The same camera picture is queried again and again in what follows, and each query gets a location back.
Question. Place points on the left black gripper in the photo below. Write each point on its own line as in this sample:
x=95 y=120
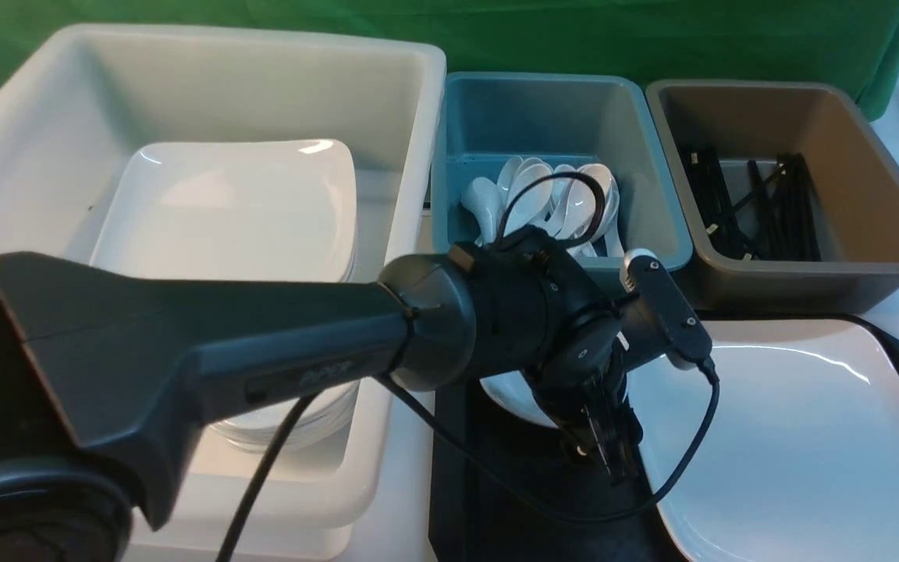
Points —
x=537 y=311

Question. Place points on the white bowl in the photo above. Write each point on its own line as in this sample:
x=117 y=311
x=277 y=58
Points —
x=510 y=391

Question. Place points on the large white rice plate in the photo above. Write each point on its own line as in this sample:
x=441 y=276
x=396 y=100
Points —
x=801 y=461

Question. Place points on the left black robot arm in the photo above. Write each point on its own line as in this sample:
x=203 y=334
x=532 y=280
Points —
x=107 y=381

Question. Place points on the top white square plate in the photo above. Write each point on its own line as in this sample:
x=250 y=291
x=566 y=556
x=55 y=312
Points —
x=251 y=211

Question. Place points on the black serving tray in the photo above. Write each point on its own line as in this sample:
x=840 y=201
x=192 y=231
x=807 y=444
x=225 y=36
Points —
x=473 y=519

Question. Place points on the pile of white spoons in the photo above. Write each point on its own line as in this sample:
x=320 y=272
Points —
x=528 y=191

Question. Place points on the pile of black chopsticks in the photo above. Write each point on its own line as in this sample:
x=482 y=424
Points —
x=773 y=221

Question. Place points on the brown plastic bin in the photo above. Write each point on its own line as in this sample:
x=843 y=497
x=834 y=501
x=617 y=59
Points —
x=855 y=205

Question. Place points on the teal plastic bin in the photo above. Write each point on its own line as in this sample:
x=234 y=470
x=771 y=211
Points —
x=488 y=118

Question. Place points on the green backdrop cloth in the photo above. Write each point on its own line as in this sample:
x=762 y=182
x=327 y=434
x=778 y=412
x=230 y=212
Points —
x=851 y=45

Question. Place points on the large white plastic tub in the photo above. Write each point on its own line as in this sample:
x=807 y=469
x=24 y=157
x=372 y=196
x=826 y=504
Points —
x=92 y=95

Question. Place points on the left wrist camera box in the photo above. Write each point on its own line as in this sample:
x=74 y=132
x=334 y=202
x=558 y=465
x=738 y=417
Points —
x=659 y=320

